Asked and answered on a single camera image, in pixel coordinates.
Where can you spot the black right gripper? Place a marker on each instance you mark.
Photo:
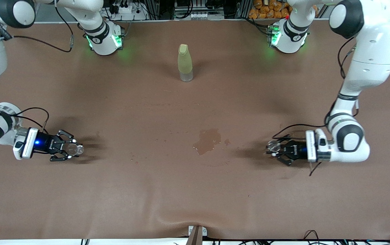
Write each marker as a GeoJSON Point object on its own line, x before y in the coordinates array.
{"type": "Point", "coordinates": [44, 143]}

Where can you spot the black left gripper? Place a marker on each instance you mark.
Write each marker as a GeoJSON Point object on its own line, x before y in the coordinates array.
{"type": "Point", "coordinates": [298, 150]}

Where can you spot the steel jigger measuring cup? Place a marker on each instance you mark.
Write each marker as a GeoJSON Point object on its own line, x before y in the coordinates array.
{"type": "Point", "coordinates": [273, 147]}

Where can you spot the clear glass beaker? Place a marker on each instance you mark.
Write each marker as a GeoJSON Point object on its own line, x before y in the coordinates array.
{"type": "Point", "coordinates": [76, 149]}

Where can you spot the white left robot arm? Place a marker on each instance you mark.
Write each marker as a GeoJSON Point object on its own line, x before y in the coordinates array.
{"type": "Point", "coordinates": [368, 68]}

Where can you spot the brown table mat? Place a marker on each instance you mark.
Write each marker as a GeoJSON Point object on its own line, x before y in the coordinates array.
{"type": "Point", "coordinates": [195, 190]}

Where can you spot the yellow-green water bottle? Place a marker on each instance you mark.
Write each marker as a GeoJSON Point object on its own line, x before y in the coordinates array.
{"type": "Point", "coordinates": [185, 63]}

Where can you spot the orange packet pile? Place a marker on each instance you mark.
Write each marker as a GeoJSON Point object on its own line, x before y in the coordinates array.
{"type": "Point", "coordinates": [266, 8]}

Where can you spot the white power strip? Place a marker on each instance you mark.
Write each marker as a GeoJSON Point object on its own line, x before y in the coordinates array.
{"type": "Point", "coordinates": [128, 8]}

